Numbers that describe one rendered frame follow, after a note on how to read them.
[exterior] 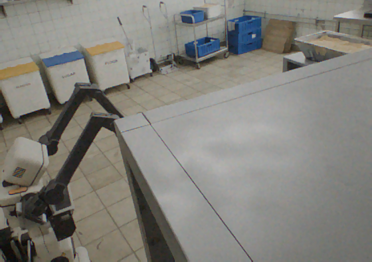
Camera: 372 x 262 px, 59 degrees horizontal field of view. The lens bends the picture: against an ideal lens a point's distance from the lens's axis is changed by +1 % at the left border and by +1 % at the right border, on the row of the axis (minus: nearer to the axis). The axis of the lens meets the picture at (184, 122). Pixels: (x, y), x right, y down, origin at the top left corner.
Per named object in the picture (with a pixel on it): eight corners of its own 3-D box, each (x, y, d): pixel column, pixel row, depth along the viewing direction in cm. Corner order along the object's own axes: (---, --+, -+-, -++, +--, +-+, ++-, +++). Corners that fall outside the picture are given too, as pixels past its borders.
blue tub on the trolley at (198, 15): (192, 18, 592) (191, 8, 585) (206, 20, 563) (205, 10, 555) (179, 22, 578) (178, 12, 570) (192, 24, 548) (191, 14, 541)
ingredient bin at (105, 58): (102, 98, 512) (90, 51, 476) (91, 87, 562) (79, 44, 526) (133, 89, 534) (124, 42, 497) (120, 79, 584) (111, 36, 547)
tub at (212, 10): (205, 13, 617) (204, 2, 607) (222, 14, 586) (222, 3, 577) (192, 17, 597) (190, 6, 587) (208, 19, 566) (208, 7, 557)
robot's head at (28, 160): (0, 183, 139) (16, 153, 137) (2, 159, 156) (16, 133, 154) (34, 191, 147) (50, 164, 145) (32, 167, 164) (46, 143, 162)
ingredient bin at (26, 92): (16, 127, 455) (-6, 76, 419) (9, 112, 504) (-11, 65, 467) (55, 114, 479) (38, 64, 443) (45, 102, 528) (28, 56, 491)
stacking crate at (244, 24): (246, 24, 666) (246, 14, 656) (261, 27, 636) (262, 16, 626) (224, 31, 638) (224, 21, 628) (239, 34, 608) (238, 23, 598)
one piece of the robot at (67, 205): (49, 246, 158) (35, 213, 148) (46, 211, 181) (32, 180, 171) (82, 233, 163) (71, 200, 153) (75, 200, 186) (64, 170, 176)
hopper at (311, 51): (324, 49, 239) (326, 30, 232) (397, 69, 193) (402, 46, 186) (292, 58, 230) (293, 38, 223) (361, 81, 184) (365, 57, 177)
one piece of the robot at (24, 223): (20, 231, 137) (15, 210, 132) (20, 223, 141) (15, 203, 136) (46, 224, 141) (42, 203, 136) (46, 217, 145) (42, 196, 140)
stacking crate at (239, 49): (248, 44, 684) (248, 34, 674) (262, 48, 652) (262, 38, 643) (225, 51, 659) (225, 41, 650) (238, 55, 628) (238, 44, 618)
